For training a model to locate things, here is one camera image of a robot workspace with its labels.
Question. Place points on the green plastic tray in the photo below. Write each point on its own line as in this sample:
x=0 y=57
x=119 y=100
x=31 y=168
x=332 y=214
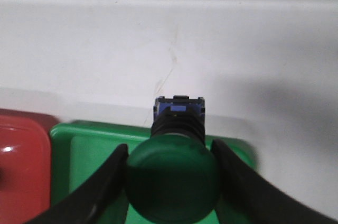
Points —
x=79 y=149

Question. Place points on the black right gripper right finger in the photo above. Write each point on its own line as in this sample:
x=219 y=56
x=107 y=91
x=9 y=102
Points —
x=254 y=197

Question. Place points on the green mushroom push button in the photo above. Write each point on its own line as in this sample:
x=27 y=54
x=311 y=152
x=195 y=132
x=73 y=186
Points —
x=172 y=177

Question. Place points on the red plastic tray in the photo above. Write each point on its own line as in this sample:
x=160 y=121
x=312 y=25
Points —
x=25 y=164

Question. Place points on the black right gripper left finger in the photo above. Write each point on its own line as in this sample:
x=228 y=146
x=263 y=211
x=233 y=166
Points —
x=88 y=202

